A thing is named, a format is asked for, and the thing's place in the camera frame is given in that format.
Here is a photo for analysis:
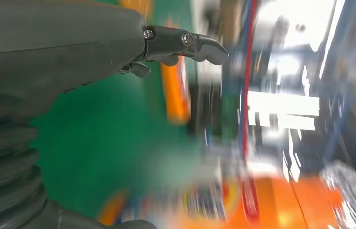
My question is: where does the red post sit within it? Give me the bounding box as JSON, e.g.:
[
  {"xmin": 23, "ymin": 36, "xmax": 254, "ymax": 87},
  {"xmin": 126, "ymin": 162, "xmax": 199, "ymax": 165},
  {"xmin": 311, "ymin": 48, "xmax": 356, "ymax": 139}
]
[{"xmin": 240, "ymin": 0, "xmax": 259, "ymax": 162}]

